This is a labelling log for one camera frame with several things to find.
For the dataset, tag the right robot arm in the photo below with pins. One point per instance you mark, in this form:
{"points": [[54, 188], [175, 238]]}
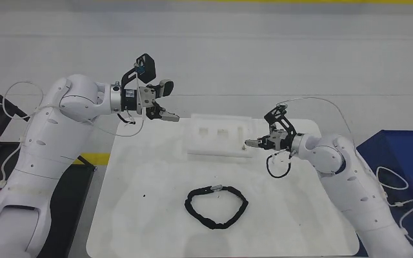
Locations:
{"points": [[351, 187]]}

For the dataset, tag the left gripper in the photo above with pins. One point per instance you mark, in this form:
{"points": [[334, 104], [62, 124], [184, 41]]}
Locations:
{"points": [[129, 100]]}

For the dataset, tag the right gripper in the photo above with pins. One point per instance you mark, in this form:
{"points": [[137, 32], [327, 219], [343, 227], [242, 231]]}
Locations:
{"points": [[280, 139]]}

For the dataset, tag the white foam tray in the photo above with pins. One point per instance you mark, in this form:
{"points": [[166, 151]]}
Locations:
{"points": [[219, 138]]}

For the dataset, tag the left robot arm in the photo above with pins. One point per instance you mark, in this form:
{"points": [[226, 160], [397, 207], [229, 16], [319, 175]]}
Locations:
{"points": [[55, 138]]}

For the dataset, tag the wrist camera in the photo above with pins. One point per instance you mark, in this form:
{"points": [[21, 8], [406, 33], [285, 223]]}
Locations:
{"points": [[146, 68], [280, 117]]}

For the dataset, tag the blue plastic bin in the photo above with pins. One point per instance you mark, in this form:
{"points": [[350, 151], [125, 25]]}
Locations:
{"points": [[387, 151]]}

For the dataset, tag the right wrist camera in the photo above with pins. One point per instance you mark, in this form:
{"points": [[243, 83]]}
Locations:
{"points": [[280, 117]]}

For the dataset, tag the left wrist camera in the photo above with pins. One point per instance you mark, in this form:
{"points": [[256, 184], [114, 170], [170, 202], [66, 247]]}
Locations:
{"points": [[146, 68]]}

